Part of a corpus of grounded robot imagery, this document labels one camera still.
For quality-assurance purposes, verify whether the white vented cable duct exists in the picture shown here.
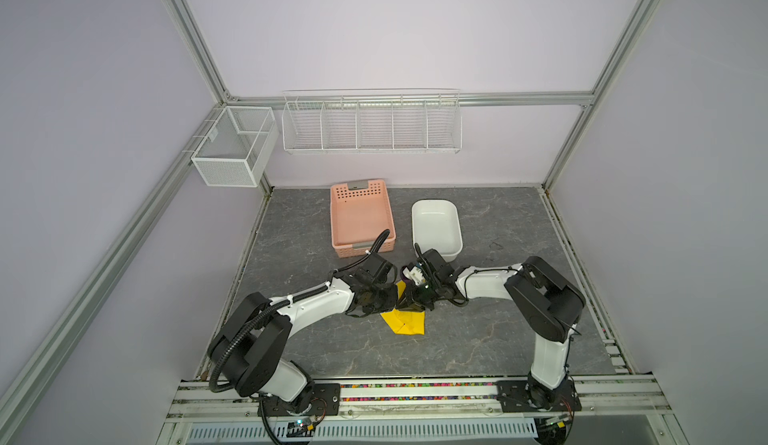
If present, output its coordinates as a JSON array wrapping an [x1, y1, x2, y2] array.
[[186, 417, 539, 444]]

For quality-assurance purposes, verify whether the white oval tray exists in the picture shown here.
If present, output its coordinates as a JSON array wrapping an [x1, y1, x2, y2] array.
[[411, 199, 463, 262]]

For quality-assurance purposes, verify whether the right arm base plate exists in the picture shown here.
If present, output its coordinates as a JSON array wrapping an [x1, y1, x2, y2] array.
[[496, 379, 582, 413]]

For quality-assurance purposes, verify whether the aluminium front rail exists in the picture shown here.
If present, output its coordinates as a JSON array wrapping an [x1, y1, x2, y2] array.
[[166, 375, 672, 423]]

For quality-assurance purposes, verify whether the white wire wall shelf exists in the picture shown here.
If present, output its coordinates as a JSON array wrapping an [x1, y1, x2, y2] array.
[[282, 88, 463, 154]]

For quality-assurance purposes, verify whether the white mesh wall box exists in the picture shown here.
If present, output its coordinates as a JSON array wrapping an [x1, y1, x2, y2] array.
[[192, 106, 279, 188]]

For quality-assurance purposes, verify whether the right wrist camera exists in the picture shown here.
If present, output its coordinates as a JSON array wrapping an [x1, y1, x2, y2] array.
[[401, 266, 427, 286]]

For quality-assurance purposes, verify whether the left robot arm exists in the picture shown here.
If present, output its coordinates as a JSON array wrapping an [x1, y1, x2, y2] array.
[[207, 229, 398, 403]]

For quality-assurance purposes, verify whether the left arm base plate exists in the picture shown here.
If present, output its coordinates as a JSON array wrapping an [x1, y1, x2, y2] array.
[[262, 382, 341, 417]]

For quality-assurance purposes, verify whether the yellow paper napkin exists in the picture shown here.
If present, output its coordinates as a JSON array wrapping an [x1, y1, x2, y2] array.
[[380, 280, 426, 336]]

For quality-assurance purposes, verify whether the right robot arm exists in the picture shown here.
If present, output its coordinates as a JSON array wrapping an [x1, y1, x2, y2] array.
[[396, 247, 586, 410]]

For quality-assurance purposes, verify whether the pink plastic basket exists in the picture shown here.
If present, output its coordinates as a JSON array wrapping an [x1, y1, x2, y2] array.
[[330, 179, 396, 258]]

